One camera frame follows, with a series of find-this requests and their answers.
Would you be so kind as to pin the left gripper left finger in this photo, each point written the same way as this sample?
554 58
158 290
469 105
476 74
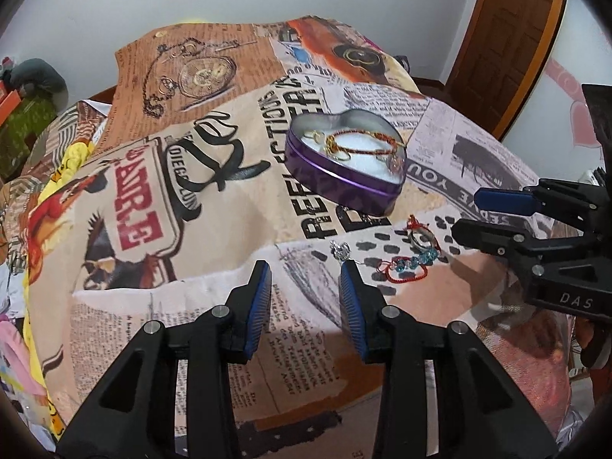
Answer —
130 411

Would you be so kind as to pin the newspaper print bed blanket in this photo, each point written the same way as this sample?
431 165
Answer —
188 188

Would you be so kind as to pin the orange shoe box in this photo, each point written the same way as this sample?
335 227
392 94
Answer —
9 104

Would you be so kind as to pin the silver pendant earring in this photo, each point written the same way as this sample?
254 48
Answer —
340 251

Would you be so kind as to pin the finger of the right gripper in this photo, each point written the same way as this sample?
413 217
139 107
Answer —
532 200
517 246

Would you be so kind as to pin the right hand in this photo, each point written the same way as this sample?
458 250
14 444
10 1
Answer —
594 338

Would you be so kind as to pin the green patterned cloth bin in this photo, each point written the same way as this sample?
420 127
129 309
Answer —
20 131

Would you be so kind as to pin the purple heart-shaped tin box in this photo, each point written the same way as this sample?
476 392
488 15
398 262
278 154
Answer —
354 158

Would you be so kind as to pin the brown wooden door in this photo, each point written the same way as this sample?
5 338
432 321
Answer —
502 54

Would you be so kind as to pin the striped patchwork quilt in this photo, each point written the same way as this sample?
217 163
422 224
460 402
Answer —
84 121

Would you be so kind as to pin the yellow cloth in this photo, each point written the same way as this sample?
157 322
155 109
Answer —
74 157

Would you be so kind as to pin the grey stuffed pillow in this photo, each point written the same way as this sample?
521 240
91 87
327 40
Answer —
36 75

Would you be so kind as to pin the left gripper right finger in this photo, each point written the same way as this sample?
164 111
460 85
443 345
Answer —
481 412

